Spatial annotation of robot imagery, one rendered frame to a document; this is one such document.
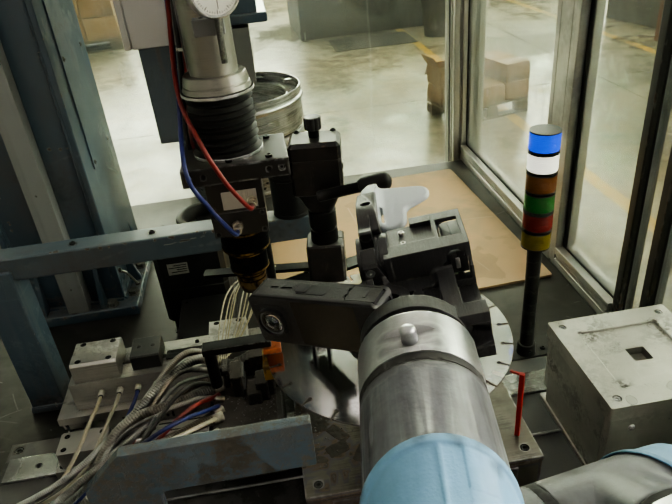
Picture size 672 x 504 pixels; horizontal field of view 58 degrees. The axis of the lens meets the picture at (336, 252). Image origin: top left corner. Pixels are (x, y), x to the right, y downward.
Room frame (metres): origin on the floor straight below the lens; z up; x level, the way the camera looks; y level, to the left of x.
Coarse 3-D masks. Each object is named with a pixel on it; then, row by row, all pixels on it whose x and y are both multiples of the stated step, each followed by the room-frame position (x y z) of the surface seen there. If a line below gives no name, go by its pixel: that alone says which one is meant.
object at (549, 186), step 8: (528, 176) 0.82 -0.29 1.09; (536, 176) 0.81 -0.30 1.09; (544, 176) 0.80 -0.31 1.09; (552, 176) 0.80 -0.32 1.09; (528, 184) 0.82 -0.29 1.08; (536, 184) 0.80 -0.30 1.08; (544, 184) 0.80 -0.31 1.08; (552, 184) 0.80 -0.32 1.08; (528, 192) 0.81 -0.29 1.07; (536, 192) 0.80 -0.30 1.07; (544, 192) 0.80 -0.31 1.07; (552, 192) 0.80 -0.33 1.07
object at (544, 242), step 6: (522, 234) 0.82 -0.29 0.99; (528, 234) 0.81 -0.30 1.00; (534, 234) 0.80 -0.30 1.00; (540, 234) 0.80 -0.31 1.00; (546, 234) 0.80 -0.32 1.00; (522, 240) 0.82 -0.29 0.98; (528, 240) 0.81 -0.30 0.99; (534, 240) 0.80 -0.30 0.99; (540, 240) 0.80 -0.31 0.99; (546, 240) 0.80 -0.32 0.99; (522, 246) 0.82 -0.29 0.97; (528, 246) 0.81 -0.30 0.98; (534, 246) 0.80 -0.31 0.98; (540, 246) 0.80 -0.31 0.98; (546, 246) 0.80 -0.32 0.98
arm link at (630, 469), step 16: (640, 448) 0.27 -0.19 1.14; (656, 448) 0.27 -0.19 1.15; (592, 464) 0.26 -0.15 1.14; (608, 464) 0.26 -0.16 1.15; (624, 464) 0.25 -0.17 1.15; (640, 464) 0.25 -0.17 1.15; (656, 464) 0.25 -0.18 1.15; (544, 480) 0.25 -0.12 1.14; (560, 480) 0.25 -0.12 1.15; (576, 480) 0.25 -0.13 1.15; (592, 480) 0.24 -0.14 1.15; (608, 480) 0.24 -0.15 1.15; (624, 480) 0.24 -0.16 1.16; (640, 480) 0.23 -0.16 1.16; (656, 480) 0.23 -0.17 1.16; (544, 496) 0.24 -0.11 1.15; (560, 496) 0.23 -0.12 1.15; (576, 496) 0.23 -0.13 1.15; (592, 496) 0.23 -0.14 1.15; (608, 496) 0.23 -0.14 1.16; (624, 496) 0.22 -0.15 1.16; (640, 496) 0.22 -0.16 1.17; (656, 496) 0.21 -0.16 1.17
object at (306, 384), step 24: (504, 336) 0.63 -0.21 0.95; (288, 360) 0.63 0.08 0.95; (312, 360) 0.62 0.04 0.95; (336, 360) 0.62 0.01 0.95; (480, 360) 0.59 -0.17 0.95; (504, 360) 0.58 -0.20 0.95; (312, 384) 0.58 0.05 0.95; (336, 384) 0.57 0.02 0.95; (312, 408) 0.53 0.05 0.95; (336, 408) 0.53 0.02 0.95
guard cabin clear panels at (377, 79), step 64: (320, 0) 1.73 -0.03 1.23; (384, 0) 1.74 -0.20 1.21; (448, 0) 1.76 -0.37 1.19; (512, 0) 1.44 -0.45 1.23; (640, 0) 0.96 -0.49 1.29; (128, 64) 1.68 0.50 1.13; (256, 64) 1.71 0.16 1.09; (320, 64) 1.73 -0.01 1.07; (384, 64) 1.74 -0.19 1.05; (448, 64) 1.76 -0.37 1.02; (512, 64) 1.42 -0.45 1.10; (640, 64) 0.93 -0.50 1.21; (128, 128) 1.67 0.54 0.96; (384, 128) 1.74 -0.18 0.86; (448, 128) 1.76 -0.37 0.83; (512, 128) 1.40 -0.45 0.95; (640, 128) 0.91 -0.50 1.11; (128, 192) 1.67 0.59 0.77; (192, 192) 1.69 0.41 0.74; (576, 192) 1.07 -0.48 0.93; (576, 256) 1.04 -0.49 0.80; (640, 256) 0.85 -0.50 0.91
